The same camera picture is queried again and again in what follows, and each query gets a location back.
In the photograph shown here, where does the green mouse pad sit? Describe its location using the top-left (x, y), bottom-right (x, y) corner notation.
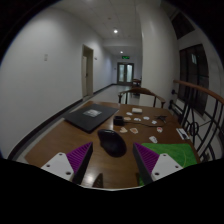
top-left (138, 142), bottom-right (199, 186)

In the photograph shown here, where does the small dark transom window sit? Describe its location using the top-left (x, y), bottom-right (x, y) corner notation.
top-left (171, 11), bottom-right (196, 40)

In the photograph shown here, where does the tall dark window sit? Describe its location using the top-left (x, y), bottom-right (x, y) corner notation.
top-left (178, 43), bottom-right (210, 116)

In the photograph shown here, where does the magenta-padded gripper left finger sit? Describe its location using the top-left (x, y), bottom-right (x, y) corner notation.
top-left (40, 142), bottom-right (94, 186)

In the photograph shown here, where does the black railing with wooden handrail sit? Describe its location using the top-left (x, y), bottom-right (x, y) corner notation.
top-left (168, 79), bottom-right (224, 163)

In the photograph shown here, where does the side doorway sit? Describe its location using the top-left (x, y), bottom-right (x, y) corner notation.
top-left (81, 44), bottom-right (95, 99)

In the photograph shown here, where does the distant wooden chair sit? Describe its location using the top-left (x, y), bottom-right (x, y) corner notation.
top-left (131, 78), bottom-right (142, 88)

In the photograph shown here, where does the black cable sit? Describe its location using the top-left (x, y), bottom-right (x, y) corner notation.
top-left (123, 114), bottom-right (169, 128)

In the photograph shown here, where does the white card with pen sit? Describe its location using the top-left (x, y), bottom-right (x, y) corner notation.
top-left (175, 127), bottom-right (191, 141)

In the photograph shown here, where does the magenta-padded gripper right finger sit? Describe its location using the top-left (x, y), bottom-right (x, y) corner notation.
top-left (132, 142), bottom-right (184, 186)

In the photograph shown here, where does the black closed laptop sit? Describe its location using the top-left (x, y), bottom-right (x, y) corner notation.
top-left (63, 103), bottom-right (120, 134)

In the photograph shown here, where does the black computer mouse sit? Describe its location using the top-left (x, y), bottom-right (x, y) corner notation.
top-left (97, 128), bottom-right (128, 158)

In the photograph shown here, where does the glass double door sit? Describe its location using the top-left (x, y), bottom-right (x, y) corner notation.
top-left (116, 62), bottom-right (135, 85)

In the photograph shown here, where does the small black box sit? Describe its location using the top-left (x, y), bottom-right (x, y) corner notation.
top-left (113, 115), bottom-right (126, 127)

